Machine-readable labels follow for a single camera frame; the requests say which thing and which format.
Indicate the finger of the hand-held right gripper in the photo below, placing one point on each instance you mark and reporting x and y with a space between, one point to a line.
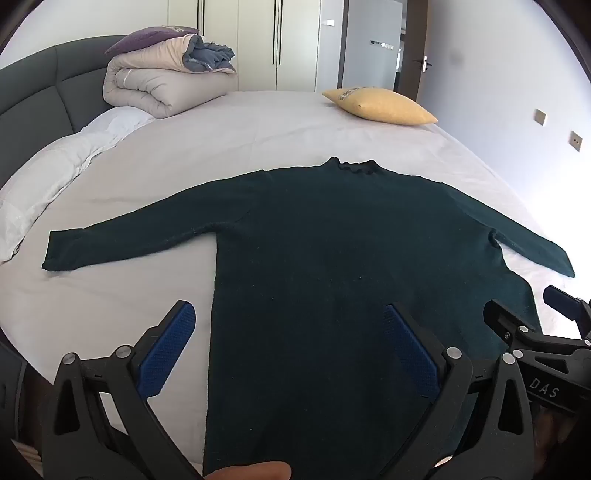
505 318
565 302

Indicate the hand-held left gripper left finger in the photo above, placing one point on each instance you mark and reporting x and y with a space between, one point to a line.
171 348

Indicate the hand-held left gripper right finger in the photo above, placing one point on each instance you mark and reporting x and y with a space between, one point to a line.
413 355

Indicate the dark green sweater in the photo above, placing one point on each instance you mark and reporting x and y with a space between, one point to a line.
323 258

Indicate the person's right hand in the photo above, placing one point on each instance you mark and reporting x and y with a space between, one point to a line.
556 434

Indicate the person's left hand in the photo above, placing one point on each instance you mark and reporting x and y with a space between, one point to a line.
251 471

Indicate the white pillows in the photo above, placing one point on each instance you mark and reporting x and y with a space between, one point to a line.
60 170

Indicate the bed with white sheet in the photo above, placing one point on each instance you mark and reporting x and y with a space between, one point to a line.
258 134

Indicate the yellow pillow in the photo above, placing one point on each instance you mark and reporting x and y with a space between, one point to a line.
383 105

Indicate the folded beige duvet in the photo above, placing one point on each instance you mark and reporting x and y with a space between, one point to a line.
157 78

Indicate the grey padded headboard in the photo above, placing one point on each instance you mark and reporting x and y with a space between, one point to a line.
41 97

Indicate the purple pillow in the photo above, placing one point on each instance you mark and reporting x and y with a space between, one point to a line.
147 38

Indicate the white wardrobe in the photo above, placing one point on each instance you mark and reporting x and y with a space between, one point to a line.
240 41

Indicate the beige wall socket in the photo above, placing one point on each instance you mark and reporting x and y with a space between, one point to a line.
540 117
576 140

